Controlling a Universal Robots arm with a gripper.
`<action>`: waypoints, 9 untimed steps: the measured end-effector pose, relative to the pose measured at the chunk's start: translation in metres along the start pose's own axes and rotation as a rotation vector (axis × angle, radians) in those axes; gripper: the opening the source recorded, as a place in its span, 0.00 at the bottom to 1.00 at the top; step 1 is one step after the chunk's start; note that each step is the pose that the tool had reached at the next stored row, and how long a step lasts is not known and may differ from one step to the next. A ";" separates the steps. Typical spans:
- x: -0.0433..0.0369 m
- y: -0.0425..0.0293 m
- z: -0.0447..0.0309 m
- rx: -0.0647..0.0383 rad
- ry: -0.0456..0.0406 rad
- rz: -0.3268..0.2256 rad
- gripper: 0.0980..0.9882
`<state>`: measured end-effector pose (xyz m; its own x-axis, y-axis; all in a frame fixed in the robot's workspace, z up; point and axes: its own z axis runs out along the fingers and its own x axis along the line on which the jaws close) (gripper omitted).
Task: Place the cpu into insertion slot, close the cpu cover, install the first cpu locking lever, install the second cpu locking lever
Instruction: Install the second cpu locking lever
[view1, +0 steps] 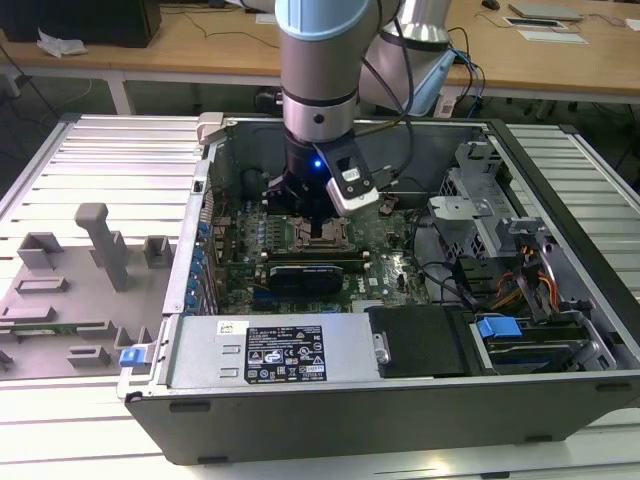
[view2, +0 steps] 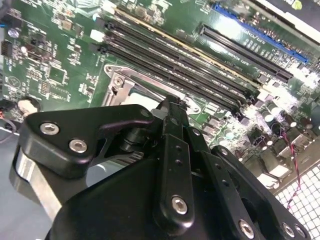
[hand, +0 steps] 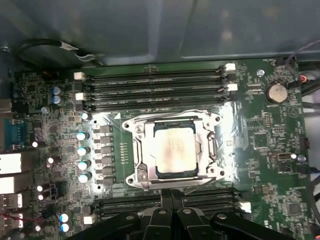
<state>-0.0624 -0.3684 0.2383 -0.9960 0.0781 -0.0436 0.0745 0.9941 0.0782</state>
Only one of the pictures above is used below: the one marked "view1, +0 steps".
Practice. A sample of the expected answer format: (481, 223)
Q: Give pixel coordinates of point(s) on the silver topped green CPU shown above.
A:
(335, 232)

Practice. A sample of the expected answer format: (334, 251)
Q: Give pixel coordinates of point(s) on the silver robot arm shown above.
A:
(315, 60)

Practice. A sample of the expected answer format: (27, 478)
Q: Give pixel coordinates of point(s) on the CPU socket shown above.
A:
(347, 239)

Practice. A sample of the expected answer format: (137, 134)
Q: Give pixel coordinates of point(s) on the blue expansion slot clip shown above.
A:
(190, 295)
(195, 272)
(203, 230)
(199, 256)

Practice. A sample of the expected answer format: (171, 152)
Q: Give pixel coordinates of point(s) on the blue expansion slot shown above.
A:
(265, 300)

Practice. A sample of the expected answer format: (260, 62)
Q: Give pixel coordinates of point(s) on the black graphics card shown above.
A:
(305, 285)

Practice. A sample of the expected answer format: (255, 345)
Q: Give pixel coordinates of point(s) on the green motherboard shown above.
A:
(380, 280)

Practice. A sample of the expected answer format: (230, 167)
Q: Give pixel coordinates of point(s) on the silver metal drive cage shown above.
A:
(465, 225)

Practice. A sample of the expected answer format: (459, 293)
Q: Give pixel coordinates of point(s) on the white label tag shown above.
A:
(446, 107)

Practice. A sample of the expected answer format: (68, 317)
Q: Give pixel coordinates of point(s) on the pale blue teach pendant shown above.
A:
(432, 85)

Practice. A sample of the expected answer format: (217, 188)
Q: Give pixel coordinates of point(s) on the silver power supply with label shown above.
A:
(200, 350)

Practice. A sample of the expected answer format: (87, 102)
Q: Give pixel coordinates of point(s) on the black plastic shroud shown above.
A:
(420, 340)

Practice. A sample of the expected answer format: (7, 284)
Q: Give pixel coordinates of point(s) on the wooden desk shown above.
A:
(550, 65)
(175, 50)

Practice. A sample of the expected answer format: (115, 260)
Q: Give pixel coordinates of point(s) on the blue case latch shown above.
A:
(131, 357)

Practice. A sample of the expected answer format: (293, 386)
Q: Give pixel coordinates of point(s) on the black PC case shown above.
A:
(350, 425)

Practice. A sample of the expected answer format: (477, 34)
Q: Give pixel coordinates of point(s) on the hard disk in blue carrier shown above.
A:
(500, 330)

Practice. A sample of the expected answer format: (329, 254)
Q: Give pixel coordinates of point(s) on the grey parts rack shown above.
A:
(75, 300)

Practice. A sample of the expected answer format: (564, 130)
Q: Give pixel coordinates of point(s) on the black computer tower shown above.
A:
(100, 20)

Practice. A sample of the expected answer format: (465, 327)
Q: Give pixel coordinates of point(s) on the black computer mouse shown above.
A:
(491, 3)

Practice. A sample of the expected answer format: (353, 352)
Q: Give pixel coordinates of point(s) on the white crumpled paper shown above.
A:
(60, 45)

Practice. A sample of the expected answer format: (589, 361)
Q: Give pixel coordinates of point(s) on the green RAM stick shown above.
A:
(45, 329)

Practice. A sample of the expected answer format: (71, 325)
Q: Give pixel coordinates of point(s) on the white paper sheet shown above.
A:
(550, 37)

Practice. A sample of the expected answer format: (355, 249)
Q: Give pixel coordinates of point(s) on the grey flat laptop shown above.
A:
(545, 11)

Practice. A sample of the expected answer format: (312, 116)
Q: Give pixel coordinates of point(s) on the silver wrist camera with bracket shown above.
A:
(357, 200)

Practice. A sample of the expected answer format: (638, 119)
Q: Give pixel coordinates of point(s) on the silver disk bay frame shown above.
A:
(597, 350)

